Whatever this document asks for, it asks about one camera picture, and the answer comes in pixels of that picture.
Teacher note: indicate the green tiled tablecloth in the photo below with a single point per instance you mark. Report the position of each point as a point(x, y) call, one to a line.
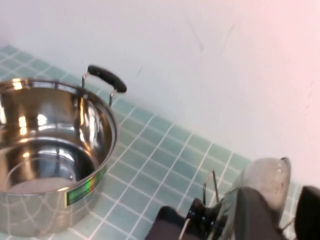
point(162, 155)

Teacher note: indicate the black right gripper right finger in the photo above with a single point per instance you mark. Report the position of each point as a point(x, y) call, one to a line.
point(310, 215)

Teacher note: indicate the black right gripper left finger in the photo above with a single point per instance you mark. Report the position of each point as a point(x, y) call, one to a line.
point(257, 220)

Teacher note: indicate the dark grey drying tray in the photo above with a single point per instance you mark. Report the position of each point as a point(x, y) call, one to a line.
point(165, 225)

